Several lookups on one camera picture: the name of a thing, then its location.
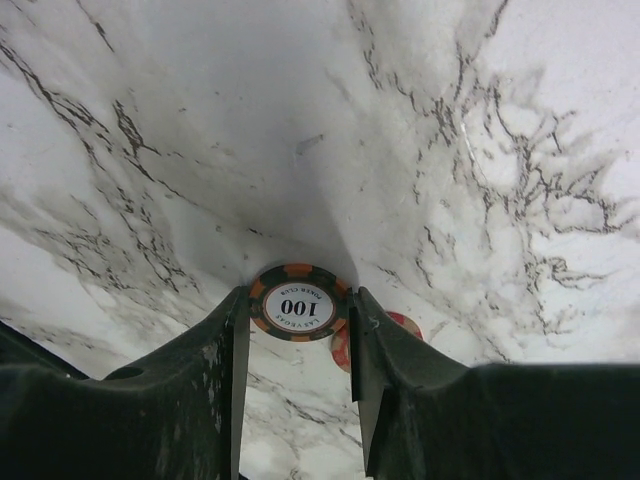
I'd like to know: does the brown 100 poker chip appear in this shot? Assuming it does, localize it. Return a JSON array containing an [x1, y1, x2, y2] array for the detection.
[[249, 263, 349, 342]]

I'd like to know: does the red 5 poker chip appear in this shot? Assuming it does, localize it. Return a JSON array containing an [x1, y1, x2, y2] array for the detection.
[[330, 311, 424, 374]]

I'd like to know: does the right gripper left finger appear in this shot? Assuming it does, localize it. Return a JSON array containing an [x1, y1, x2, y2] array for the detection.
[[1, 287, 249, 479]]

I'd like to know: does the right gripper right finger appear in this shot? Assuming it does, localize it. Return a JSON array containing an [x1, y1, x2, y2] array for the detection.
[[348, 288, 639, 479]]

